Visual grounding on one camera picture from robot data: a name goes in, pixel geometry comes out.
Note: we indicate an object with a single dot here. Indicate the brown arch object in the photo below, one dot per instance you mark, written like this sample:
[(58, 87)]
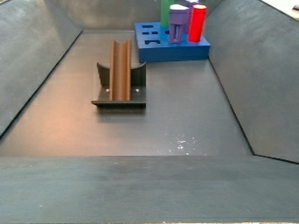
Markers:
[(120, 71)]

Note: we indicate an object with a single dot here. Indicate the black curved fixture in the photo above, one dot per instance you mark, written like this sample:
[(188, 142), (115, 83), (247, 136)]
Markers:
[(138, 89)]

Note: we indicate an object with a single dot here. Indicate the blue shape-sorter base block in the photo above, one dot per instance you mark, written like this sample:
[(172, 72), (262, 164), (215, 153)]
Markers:
[(155, 49)]

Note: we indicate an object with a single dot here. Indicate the purple pentagon peg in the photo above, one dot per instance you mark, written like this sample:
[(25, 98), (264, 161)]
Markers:
[(178, 21)]

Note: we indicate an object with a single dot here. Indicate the red hexagonal peg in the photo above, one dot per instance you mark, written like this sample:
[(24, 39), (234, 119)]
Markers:
[(198, 17)]

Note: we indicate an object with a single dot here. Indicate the green cylinder peg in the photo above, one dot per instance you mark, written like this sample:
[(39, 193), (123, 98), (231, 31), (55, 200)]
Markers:
[(164, 12)]

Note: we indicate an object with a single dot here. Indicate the purple star peg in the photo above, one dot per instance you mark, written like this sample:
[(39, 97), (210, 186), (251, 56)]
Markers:
[(190, 3)]

